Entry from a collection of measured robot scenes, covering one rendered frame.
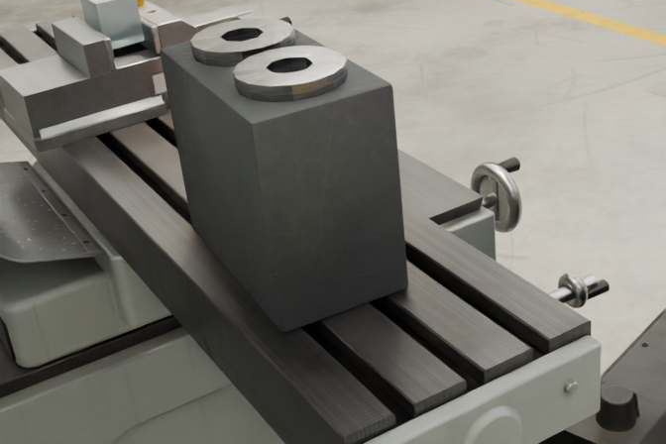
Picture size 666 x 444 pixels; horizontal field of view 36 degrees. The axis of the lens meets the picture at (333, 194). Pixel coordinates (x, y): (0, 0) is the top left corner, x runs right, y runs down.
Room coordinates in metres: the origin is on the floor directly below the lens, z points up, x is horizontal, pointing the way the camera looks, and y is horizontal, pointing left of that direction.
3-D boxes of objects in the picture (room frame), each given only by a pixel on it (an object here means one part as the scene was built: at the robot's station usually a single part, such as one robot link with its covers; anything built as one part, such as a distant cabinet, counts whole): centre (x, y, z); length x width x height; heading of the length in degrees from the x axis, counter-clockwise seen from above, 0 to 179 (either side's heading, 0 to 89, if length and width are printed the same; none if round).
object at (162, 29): (1.29, 0.20, 1.04); 0.12 x 0.06 x 0.04; 29
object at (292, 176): (0.82, 0.04, 1.05); 0.22 x 0.12 x 0.20; 24
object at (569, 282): (1.32, -0.32, 0.53); 0.22 x 0.06 x 0.06; 118
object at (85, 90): (1.28, 0.22, 1.01); 0.35 x 0.15 x 0.11; 119
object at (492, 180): (1.43, -0.23, 0.65); 0.16 x 0.12 x 0.12; 118
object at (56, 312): (1.20, 0.22, 0.81); 0.50 x 0.35 x 0.12; 118
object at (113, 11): (1.26, 0.25, 1.07); 0.06 x 0.05 x 0.06; 29
